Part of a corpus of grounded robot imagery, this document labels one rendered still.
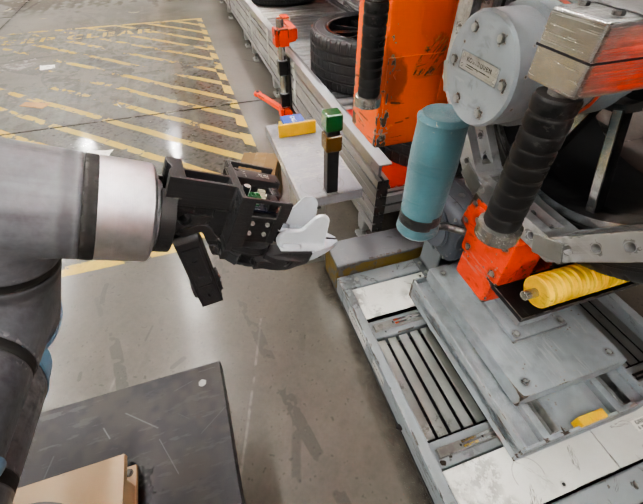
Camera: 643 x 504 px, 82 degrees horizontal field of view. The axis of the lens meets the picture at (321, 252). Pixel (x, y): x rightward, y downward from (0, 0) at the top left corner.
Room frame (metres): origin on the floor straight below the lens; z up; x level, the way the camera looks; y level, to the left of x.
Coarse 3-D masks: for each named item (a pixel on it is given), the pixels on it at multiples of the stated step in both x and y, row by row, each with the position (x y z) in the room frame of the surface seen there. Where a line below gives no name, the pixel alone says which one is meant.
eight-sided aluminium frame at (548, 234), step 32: (480, 0) 0.73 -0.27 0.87; (448, 96) 0.73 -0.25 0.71; (480, 128) 0.68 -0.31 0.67; (480, 160) 0.62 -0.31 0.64; (480, 192) 0.58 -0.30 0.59; (544, 224) 0.45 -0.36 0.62; (640, 224) 0.37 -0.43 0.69; (544, 256) 0.41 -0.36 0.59; (576, 256) 0.37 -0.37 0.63; (608, 256) 0.34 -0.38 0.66; (640, 256) 0.31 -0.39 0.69
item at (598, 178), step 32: (512, 0) 0.76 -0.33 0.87; (640, 96) 0.54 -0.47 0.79; (512, 128) 0.69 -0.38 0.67; (576, 128) 0.57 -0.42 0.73; (608, 128) 0.52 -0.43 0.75; (576, 160) 0.64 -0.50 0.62; (608, 160) 0.50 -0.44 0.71; (544, 192) 0.55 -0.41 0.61; (576, 192) 0.55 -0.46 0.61; (608, 192) 0.55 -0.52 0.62; (640, 192) 0.54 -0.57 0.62; (608, 224) 0.43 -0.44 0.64
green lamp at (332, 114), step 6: (330, 108) 0.80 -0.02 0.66; (336, 108) 0.80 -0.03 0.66; (324, 114) 0.77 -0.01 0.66; (330, 114) 0.77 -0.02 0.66; (336, 114) 0.77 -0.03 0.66; (342, 114) 0.77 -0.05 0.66; (324, 120) 0.77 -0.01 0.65; (330, 120) 0.76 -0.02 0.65; (336, 120) 0.76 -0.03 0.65; (342, 120) 0.77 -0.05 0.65; (324, 126) 0.77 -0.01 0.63; (330, 126) 0.76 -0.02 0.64; (336, 126) 0.76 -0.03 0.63; (342, 126) 0.77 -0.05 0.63; (330, 132) 0.76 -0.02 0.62
